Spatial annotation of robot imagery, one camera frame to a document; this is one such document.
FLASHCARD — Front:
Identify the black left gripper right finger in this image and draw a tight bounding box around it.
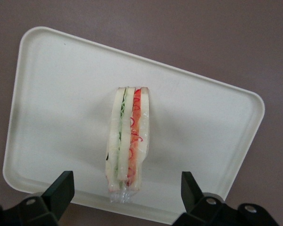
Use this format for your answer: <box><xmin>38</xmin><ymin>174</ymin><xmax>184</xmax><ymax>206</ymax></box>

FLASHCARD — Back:
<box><xmin>173</xmin><ymin>171</ymin><xmax>281</xmax><ymax>226</ymax></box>

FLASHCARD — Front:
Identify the cream plastic tray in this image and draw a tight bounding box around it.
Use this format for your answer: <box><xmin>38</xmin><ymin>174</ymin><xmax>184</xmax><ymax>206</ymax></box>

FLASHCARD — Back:
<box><xmin>1</xmin><ymin>25</ymin><xmax>266</xmax><ymax>226</ymax></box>

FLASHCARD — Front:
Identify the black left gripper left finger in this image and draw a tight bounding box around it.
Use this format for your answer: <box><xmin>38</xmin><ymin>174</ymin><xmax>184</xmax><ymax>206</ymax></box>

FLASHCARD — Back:
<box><xmin>0</xmin><ymin>170</ymin><xmax>75</xmax><ymax>226</ymax></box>

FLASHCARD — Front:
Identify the triangle sandwich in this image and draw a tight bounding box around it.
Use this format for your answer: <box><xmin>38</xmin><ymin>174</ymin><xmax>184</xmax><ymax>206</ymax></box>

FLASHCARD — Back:
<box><xmin>104</xmin><ymin>86</ymin><xmax>152</xmax><ymax>205</ymax></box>

